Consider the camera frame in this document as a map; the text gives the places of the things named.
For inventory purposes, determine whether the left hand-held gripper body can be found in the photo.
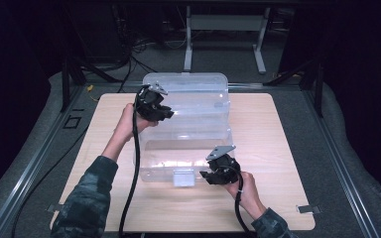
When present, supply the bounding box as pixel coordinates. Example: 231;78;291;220
134;81;171;122

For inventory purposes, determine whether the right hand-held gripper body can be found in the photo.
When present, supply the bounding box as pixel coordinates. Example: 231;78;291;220
204;145;243;186

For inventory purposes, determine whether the clear plastic tiered storage box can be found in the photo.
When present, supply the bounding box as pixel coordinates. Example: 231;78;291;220
132;71;235;188

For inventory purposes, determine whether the person's left hand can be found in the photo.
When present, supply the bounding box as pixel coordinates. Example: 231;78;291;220
113;102;159;144

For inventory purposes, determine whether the person's right hand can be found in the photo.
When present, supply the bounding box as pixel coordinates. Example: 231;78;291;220
223;171;268;220

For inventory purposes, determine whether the black metal stand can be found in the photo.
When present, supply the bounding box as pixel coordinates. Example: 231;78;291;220
60;54;87;114

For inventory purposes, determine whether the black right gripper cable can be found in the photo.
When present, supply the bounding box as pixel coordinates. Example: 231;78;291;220
224;164;253;234

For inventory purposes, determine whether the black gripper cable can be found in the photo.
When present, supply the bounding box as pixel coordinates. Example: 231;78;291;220
117;84;153;238
224;164;253;234

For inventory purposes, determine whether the bundle of black cables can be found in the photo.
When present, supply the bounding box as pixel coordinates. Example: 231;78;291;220
110;3;162;94

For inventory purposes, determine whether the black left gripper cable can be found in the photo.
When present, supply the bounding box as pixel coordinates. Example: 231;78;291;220
117;84;153;238

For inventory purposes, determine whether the metal table bracket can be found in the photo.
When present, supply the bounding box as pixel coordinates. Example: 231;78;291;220
45;203;64;213
295;204;322;214

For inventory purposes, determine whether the grey metal table frame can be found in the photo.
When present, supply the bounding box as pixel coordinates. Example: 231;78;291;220
183;5;272;74

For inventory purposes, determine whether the aluminium rail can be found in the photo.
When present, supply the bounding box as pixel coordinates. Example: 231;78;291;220
0;86;85;238
301;88;381;238

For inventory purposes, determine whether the black floor cable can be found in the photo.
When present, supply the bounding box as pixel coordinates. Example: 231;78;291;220
10;123;91;238

